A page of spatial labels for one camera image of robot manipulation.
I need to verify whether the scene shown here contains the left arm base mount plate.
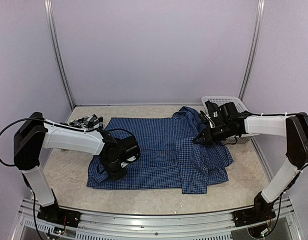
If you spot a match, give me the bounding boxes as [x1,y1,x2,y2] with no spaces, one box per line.
[37,207,81,228]

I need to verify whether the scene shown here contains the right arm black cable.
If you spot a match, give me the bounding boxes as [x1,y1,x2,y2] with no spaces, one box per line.
[218,134,241,146]

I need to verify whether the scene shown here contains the blue checked long sleeve shirt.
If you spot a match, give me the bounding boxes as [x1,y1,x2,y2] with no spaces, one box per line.
[87,106,234,194]

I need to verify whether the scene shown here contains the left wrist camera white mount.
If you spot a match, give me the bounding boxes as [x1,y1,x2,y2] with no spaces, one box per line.
[120,155,139,168]

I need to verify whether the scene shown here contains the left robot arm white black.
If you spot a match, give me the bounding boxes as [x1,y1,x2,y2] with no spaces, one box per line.
[13,112,140,223]

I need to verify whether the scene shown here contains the right aluminium frame post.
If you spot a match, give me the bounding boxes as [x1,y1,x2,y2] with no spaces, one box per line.
[238,0,266,101]

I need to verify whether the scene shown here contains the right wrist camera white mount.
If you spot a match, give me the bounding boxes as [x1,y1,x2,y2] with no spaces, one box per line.
[199,110,216,128]

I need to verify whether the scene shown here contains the front aluminium rail frame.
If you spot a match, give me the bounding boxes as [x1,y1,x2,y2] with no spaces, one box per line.
[17,197,301,240]

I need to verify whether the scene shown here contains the folded black white plaid shirt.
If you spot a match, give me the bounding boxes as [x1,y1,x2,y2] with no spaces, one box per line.
[61,114,103,130]

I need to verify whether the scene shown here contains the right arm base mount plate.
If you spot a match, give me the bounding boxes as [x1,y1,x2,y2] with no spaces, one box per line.
[233,207,276,227]

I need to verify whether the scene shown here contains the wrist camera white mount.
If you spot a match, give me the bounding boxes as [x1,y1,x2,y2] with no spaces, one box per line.
[199,110,216,128]
[120,155,139,168]

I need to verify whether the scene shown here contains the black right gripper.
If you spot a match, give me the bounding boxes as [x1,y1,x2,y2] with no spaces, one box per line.
[193,122,238,145]

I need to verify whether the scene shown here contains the left aluminium frame post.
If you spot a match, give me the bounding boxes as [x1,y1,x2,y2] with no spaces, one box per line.
[44,0,76,110]

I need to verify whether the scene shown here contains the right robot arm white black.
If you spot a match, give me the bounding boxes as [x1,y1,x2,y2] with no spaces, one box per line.
[193,100,308,222]

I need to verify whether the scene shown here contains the dark striped shirt in basket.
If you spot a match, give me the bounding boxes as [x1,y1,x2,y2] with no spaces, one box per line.
[205,100,225,125]

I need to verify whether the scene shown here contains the white plastic laundry basket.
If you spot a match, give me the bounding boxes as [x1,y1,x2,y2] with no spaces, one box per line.
[201,95,257,145]

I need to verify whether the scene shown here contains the aluminium frame post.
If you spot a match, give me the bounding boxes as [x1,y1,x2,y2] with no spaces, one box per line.
[238,0,266,101]
[44,0,76,110]

